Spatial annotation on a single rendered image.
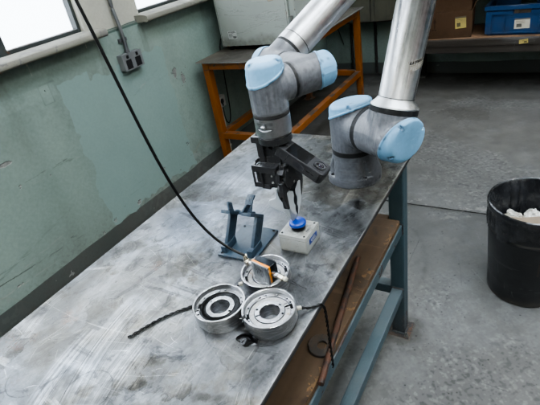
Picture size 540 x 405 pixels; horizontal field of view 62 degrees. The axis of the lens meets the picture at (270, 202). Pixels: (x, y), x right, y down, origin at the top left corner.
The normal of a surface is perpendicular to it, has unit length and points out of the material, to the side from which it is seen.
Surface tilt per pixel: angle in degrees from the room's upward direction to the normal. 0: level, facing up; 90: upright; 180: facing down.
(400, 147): 97
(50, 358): 0
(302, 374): 0
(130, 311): 0
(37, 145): 90
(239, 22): 90
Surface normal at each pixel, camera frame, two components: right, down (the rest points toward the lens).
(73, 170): 0.86, 0.14
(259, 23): -0.48, 0.51
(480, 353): -0.16, -0.84
